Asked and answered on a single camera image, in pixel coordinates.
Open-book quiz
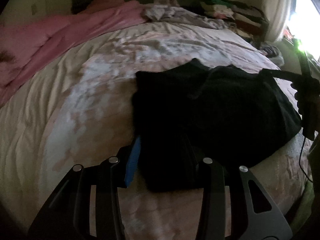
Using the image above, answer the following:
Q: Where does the window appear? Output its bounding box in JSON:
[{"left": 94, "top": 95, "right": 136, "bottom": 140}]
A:
[{"left": 285, "top": 0, "right": 320, "bottom": 67}]

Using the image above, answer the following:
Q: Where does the white curtain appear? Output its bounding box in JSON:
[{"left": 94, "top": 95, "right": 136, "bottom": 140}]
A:
[{"left": 264, "top": 0, "right": 298, "bottom": 43}]

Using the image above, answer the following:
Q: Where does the black long-sleeve shirt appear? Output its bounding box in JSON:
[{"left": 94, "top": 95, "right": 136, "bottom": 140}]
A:
[{"left": 131, "top": 58, "right": 303, "bottom": 193}]

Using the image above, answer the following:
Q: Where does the bed with pale sheet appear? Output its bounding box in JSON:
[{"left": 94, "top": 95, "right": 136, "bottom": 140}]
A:
[{"left": 0, "top": 20, "right": 313, "bottom": 240}]

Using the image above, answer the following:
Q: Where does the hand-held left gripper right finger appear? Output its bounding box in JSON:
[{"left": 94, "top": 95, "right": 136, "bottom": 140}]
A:
[{"left": 179, "top": 132, "right": 293, "bottom": 240}]

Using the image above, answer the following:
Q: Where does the stack of folded clothes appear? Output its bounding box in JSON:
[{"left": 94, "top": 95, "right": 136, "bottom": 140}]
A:
[{"left": 200, "top": 0, "right": 269, "bottom": 43}]

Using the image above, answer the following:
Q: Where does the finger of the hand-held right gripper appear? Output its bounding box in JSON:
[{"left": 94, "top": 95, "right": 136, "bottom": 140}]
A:
[{"left": 272, "top": 69, "right": 301, "bottom": 83}]

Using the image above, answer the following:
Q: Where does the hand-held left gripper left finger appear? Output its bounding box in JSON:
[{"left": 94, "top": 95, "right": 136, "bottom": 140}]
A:
[{"left": 28, "top": 137, "right": 143, "bottom": 240}]

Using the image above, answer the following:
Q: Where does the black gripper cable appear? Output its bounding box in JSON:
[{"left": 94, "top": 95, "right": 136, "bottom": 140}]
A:
[{"left": 299, "top": 135, "right": 314, "bottom": 183}]

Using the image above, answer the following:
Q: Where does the purple cloth bundle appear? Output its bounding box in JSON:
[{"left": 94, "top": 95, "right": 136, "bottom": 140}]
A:
[{"left": 260, "top": 44, "right": 284, "bottom": 66}]

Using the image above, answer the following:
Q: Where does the crumpled lilac cloth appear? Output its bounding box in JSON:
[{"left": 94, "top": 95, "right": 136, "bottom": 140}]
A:
[{"left": 142, "top": 0, "right": 231, "bottom": 30}]

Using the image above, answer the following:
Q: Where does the pink blanket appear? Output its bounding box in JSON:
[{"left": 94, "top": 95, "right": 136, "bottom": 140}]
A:
[{"left": 0, "top": 0, "right": 148, "bottom": 106}]

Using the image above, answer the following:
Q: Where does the person's green clothing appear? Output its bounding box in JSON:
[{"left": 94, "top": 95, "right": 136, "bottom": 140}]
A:
[{"left": 289, "top": 177, "right": 320, "bottom": 233}]

